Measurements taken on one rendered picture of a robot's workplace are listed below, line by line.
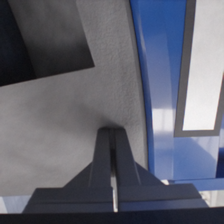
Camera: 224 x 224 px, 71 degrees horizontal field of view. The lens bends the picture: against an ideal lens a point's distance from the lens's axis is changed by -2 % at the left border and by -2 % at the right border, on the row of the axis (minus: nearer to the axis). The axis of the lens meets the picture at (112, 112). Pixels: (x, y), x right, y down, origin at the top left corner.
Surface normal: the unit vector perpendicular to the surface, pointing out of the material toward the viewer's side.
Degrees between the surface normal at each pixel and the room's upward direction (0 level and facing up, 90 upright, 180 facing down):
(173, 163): 90
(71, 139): 90
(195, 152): 90
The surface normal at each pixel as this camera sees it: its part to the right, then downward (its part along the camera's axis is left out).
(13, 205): 1.00, -0.06
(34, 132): 0.03, 0.28
